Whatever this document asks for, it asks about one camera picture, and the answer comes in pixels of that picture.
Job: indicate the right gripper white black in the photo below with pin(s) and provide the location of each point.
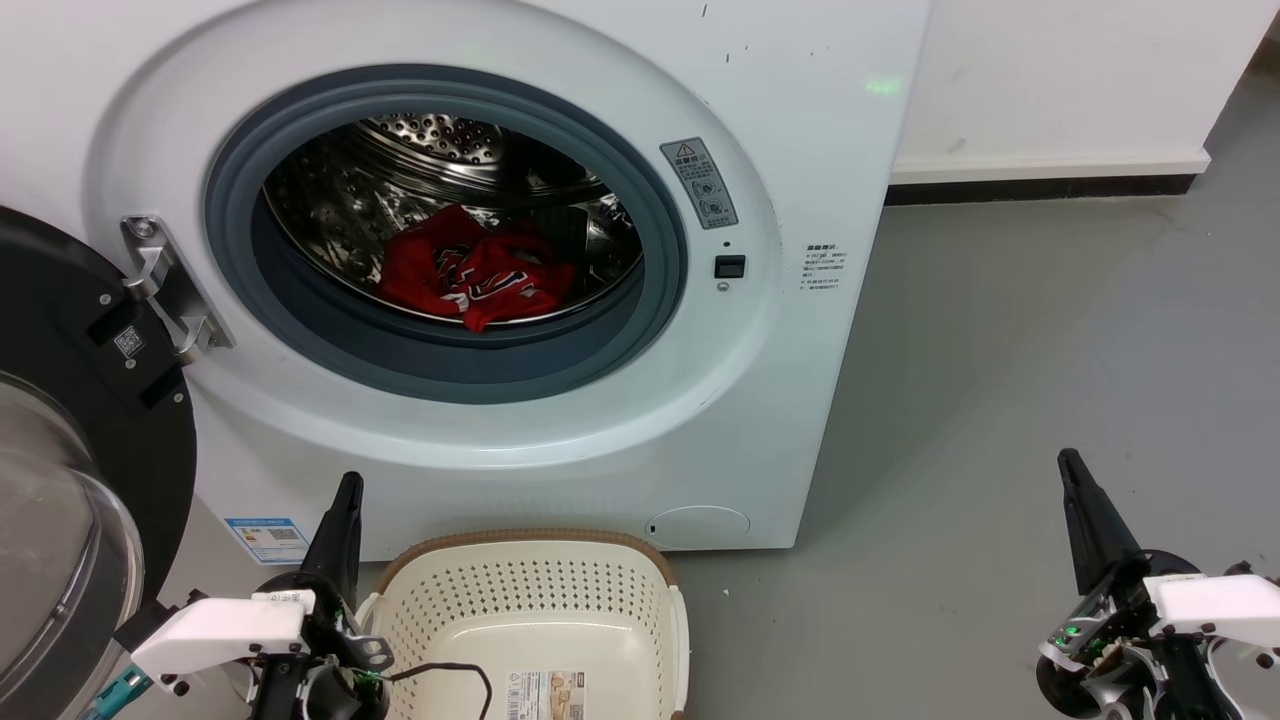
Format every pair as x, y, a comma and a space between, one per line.
1210, 605

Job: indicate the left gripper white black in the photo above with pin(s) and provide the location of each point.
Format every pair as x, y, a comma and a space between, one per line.
215, 630

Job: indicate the red basketball jersey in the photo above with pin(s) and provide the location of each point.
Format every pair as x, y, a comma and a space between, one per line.
500, 280

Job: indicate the cream laundry basket brown rim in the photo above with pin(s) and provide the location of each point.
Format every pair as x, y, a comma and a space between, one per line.
520, 590

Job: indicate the silver metal door hinge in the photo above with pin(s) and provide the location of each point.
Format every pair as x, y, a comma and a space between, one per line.
165, 285

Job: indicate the stainless steel washing machine drum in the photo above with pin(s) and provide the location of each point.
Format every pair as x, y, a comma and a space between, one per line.
340, 200

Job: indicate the washing machine door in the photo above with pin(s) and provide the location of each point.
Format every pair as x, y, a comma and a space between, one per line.
60, 300

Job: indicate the blue and white energy label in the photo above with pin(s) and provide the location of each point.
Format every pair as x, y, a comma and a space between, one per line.
268, 541

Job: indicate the grey rubber door gasket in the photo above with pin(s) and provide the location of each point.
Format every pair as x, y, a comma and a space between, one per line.
450, 365

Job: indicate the paper product label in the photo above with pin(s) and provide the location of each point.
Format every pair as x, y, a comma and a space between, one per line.
545, 695

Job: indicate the white front-load washing machine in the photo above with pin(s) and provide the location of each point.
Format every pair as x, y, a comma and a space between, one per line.
600, 450

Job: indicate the white QR code sticker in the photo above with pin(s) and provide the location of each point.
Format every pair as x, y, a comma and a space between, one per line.
128, 342

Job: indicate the black skirting strip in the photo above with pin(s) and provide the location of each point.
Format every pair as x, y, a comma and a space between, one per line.
1040, 190

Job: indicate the round white filter cover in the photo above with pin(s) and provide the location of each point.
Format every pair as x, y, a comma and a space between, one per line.
697, 527

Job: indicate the small printed text label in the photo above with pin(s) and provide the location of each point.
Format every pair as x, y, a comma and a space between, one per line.
824, 268

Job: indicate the black door latch socket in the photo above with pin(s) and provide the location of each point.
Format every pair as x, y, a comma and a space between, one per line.
730, 267

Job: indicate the grey warning sticker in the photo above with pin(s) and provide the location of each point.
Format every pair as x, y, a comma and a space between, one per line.
700, 185

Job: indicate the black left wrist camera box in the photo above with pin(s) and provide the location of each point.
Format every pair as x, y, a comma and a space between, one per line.
155, 622

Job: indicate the teal left camera connector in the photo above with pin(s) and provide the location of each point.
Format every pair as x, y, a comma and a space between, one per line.
118, 692

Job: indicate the white wall baseboard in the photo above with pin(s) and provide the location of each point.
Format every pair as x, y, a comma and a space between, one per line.
1050, 165

